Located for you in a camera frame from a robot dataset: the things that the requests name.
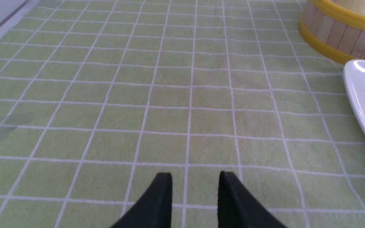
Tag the bamboo steamer basket yellow rim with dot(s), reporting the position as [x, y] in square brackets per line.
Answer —
[333, 31]

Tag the green checkered tablecloth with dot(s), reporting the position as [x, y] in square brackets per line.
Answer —
[98, 96]

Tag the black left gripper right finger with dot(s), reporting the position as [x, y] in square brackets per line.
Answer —
[237, 208]

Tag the yellow steamed bun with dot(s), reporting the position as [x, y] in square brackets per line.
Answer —
[357, 6]

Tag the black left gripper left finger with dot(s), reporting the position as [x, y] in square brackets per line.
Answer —
[154, 208]

